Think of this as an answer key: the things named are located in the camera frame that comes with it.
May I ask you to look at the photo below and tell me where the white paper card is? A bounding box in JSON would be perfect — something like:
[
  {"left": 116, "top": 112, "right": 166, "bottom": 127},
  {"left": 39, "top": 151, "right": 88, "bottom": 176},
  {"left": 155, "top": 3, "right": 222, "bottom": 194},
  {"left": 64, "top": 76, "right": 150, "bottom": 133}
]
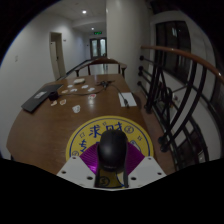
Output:
[{"left": 118, "top": 92, "right": 138, "bottom": 108}]

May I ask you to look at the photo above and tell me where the round yellow printed mouse pad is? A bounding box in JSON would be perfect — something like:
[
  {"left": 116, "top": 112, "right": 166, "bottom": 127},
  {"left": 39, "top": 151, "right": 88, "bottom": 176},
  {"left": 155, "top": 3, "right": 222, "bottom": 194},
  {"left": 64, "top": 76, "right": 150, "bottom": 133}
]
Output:
[{"left": 65, "top": 115, "right": 155, "bottom": 189}]

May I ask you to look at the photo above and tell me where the small black box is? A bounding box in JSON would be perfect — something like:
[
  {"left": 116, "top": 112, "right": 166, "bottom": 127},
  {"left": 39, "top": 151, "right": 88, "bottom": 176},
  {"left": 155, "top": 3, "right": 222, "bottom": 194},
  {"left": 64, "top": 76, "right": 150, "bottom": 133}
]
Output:
[{"left": 48, "top": 91, "right": 60, "bottom": 102}]

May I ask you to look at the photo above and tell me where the large white sticker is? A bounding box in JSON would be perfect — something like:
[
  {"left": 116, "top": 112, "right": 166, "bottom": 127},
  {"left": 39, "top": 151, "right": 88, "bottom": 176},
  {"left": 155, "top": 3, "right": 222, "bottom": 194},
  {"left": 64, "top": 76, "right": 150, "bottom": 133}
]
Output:
[{"left": 71, "top": 104, "right": 82, "bottom": 114}]

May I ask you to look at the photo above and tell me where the wooden chair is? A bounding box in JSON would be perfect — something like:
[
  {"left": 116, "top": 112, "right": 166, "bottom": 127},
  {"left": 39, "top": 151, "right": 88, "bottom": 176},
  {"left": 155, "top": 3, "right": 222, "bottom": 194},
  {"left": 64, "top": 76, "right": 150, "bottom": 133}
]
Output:
[{"left": 74, "top": 57, "right": 128, "bottom": 79}]

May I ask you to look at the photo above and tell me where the beige door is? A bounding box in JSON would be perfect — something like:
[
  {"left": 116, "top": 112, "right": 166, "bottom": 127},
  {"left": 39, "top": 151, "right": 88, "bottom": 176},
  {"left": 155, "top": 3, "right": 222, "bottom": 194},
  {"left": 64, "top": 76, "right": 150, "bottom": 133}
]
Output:
[{"left": 49, "top": 31, "right": 67, "bottom": 80}]

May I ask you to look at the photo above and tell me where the black cable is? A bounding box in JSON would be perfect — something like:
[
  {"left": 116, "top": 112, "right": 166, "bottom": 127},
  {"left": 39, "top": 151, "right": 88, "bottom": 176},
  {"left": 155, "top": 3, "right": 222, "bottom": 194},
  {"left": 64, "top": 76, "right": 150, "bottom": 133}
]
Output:
[{"left": 58, "top": 79, "right": 130, "bottom": 108}]

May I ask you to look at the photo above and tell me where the glass double door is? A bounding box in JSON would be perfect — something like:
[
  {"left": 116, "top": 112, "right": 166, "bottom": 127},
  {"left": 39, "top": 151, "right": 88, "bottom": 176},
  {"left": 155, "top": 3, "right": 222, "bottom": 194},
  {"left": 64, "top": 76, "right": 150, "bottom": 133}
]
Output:
[{"left": 89, "top": 37, "right": 108, "bottom": 60}]

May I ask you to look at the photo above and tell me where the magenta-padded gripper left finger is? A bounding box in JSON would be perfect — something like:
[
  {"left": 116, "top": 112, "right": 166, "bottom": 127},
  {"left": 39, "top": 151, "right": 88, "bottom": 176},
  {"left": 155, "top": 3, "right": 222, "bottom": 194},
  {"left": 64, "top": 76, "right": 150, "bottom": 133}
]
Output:
[{"left": 56, "top": 142, "right": 101, "bottom": 189}]

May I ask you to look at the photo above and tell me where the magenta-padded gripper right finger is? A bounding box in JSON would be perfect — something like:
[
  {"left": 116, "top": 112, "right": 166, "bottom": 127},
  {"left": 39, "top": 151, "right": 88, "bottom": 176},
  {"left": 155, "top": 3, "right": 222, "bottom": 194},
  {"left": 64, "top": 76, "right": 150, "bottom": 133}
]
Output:
[{"left": 123, "top": 142, "right": 167, "bottom": 189}]

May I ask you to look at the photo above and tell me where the black railing with wooden handrail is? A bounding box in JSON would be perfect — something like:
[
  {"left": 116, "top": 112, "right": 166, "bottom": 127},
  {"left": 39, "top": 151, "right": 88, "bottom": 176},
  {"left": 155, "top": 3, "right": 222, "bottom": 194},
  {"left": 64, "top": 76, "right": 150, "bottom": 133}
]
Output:
[{"left": 137, "top": 44, "right": 224, "bottom": 171}]

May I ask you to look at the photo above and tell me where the black computer mouse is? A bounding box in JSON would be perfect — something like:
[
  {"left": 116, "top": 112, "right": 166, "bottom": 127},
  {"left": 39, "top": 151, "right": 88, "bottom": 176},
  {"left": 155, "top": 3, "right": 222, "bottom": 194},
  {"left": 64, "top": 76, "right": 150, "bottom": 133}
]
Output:
[{"left": 96, "top": 129, "right": 128, "bottom": 174}]

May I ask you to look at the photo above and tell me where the black flat laptop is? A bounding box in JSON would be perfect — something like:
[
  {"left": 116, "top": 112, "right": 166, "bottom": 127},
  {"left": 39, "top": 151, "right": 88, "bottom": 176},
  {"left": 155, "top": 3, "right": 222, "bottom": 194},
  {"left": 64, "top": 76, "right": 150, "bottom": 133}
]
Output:
[{"left": 20, "top": 83, "right": 64, "bottom": 114}]

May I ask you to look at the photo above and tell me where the dark window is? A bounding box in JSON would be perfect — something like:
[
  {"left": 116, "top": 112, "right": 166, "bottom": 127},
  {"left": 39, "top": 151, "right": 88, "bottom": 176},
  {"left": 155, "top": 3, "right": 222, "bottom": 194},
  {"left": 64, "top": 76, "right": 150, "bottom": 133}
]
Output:
[{"left": 154, "top": 20, "right": 193, "bottom": 84}]

